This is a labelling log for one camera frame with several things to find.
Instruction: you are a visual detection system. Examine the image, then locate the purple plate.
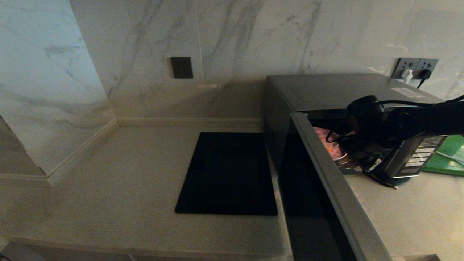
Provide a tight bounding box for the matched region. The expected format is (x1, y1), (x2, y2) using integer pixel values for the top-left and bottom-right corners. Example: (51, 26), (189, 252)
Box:
(312, 126), (348, 162)

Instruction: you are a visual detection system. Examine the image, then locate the silver black microwave oven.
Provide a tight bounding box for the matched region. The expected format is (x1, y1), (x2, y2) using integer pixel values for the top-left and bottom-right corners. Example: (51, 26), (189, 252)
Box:
(263, 74), (448, 180)

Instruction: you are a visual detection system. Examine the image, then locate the green cutting board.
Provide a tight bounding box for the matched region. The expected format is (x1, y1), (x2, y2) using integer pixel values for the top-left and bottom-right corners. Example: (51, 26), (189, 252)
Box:
(423, 135), (464, 177)

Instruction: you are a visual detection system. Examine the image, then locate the black glass induction cooktop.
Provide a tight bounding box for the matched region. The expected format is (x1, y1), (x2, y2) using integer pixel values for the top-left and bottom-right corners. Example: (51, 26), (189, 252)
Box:
(175, 132), (278, 216)

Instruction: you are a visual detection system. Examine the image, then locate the white cable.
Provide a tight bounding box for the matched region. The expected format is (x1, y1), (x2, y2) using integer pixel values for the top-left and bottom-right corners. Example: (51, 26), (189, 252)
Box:
(437, 150), (464, 163)

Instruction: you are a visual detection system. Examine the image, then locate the grey double wall socket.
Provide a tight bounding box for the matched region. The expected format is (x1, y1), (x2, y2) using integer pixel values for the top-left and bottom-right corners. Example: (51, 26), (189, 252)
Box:
(392, 57), (439, 80)

